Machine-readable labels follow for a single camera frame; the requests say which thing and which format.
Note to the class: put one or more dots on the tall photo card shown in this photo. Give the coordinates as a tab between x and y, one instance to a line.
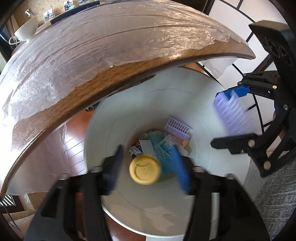
48	14

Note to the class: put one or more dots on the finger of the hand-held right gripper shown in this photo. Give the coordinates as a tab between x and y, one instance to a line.
240	91
231	143

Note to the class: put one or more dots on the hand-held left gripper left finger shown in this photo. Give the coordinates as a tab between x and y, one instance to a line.
114	171

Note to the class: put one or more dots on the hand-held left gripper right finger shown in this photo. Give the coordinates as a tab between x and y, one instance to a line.
181	171

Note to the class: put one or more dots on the grey rug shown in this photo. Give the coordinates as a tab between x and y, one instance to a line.
277	208

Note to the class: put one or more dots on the purple ribbed plastic tray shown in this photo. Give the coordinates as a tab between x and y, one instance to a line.
178	127
233	113

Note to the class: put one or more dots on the white cup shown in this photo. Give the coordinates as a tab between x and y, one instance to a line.
26	29

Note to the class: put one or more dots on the photo of a person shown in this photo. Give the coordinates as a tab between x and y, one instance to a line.
68	4

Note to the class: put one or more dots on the cardboard box with barcode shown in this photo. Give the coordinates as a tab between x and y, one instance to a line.
182	141

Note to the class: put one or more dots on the photo of a building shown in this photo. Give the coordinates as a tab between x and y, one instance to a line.
83	1

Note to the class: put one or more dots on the yellow round lid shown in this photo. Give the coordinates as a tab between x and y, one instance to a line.
144	170

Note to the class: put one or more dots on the white trash bin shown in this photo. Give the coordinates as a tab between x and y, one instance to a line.
219	162

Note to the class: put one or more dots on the white wall hook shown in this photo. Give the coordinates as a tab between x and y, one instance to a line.
27	12

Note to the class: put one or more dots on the white printed packet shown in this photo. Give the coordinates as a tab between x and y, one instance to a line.
146	146

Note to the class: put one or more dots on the blue printed card packet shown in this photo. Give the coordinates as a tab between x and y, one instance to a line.
137	152

